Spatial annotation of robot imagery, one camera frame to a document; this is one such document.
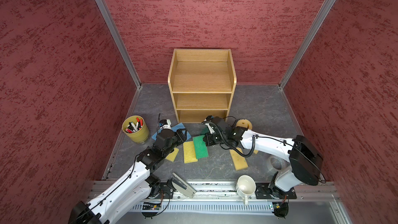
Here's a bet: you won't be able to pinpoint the bright green sponge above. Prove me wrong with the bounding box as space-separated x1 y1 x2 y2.
193 135 209 159

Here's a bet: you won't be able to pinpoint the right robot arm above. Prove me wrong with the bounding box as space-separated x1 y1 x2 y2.
202 116 325 198

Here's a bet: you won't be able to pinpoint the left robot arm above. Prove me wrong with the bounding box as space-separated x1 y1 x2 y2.
68 128 187 224

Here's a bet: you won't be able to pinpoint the wooden three-tier shelf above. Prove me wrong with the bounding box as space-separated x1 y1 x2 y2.
167 49 237 123

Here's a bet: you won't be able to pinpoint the left light blue sponge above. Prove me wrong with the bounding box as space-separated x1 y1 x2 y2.
151 131 161 141

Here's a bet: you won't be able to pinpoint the light blue sponge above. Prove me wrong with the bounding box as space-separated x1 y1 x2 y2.
151 131 161 141
171 123 186 132

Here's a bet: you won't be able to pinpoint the right light blue sponge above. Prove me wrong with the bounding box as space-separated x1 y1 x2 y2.
171 123 186 132

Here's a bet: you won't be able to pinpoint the yellow smiley face sponge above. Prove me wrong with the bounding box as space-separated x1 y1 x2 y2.
235 119 253 130

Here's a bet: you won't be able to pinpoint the yellow pen cup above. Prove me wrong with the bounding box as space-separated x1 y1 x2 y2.
121 115 150 144

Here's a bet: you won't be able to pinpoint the markers in cup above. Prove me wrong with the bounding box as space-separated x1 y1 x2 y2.
123 116 144 134

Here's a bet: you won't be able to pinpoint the white mug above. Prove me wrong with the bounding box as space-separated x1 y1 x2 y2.
236 175 256 206

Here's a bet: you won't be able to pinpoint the clear tape roll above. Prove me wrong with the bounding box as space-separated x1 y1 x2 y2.
266 155 289 173

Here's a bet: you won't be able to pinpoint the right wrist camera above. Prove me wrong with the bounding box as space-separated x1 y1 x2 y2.
205 122 215 134

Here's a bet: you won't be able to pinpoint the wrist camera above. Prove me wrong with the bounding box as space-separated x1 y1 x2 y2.
205 122 215 134
159 119 172 130

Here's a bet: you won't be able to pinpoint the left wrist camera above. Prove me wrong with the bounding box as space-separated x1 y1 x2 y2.
159 119 172 130

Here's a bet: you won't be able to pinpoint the grey stapler on rail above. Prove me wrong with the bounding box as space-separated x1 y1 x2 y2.
172 173 196 199

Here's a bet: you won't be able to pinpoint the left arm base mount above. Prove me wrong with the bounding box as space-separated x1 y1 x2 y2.
147 182 176 200

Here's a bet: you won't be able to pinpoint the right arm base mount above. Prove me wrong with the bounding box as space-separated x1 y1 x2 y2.
255 183 297 200

